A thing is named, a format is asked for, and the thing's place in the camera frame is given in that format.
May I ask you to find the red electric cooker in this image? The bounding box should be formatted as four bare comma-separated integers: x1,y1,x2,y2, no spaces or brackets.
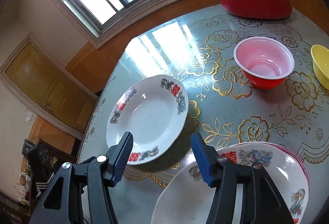
221,0,292,20

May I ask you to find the yellow plastic bowl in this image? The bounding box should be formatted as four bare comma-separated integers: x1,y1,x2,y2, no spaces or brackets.
311,44,329,90

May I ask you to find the white deep plate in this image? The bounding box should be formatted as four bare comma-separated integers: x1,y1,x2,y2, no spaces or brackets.
106,74,189,166
151,147,307,223

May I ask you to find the red plastic bowl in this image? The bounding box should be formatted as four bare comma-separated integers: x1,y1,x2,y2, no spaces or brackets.
234,37,295,90

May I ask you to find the large floral rimmed plate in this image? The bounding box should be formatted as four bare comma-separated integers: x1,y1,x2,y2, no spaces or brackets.
224,142,309,207

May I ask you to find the yellow wooden door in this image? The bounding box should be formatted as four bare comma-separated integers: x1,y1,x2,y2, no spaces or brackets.
1,34,98,139

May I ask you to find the floral blue tablecloth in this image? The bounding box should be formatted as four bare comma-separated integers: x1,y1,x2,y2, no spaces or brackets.
79,6,328,223

